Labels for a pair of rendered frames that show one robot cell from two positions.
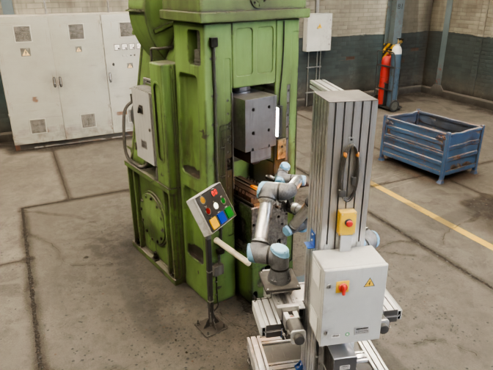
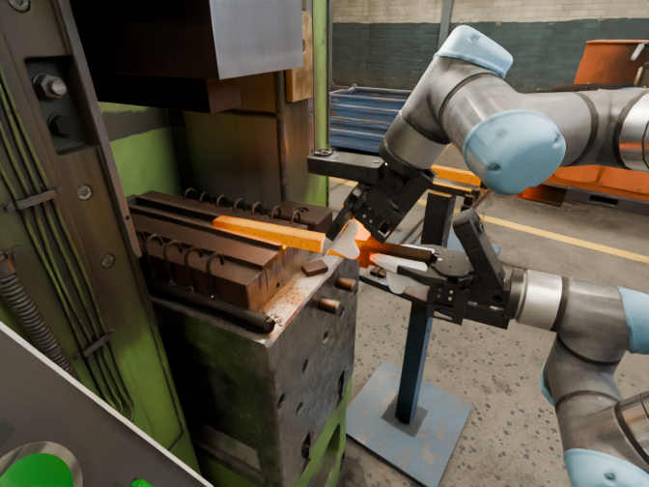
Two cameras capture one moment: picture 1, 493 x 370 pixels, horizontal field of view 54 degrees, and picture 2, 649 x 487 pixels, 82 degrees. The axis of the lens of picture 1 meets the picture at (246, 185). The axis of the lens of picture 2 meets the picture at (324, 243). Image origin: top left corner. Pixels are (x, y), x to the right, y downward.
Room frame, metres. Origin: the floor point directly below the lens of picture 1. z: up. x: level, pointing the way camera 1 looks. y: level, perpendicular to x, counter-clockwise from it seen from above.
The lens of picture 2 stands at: (3.05, 0.08, 1.32)
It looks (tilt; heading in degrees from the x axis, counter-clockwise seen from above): 30 degrees down; 332
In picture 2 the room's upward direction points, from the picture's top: straight up
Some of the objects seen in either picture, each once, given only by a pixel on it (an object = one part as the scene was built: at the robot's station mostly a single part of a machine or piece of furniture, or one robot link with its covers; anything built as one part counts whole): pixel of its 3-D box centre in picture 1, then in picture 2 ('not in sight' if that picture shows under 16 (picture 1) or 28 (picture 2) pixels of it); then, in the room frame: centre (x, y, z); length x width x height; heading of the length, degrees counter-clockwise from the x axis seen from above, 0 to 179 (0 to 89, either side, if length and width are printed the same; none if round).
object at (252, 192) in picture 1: (245, 189); (191, 240); (3.75, 0.01, 0.96); 0.42 x 0.20 x 0.09; 36
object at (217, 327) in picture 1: (210, 321); not in sight; (3.18, 0.29, 0.05); 0.22 x 0.22 x 0.09; 36
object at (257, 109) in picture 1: (249, 117); not in sight; (3.77, -0.02, 1.56); 0.42 x 0.39 x 0.40; 36
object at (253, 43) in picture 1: (238, 51); not in sight; (3.90, 0.06, 2.06); 0.44 x 0.41 x 0.47; 36
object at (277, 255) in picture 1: (278, 255); not in sight; (2.62, -0.20, 0.98); 0.13 x 0.12 x 0.14; 75
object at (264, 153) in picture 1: (245, 147); (149, 32); (3.75, 0.01, 1.32); 0.42 x 0.20 x 0.10; 36
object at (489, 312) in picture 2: (288, 205); (470, 288); (3.34, -0.32, 0.99); 0.12 x 0.08 x 0.09; 36
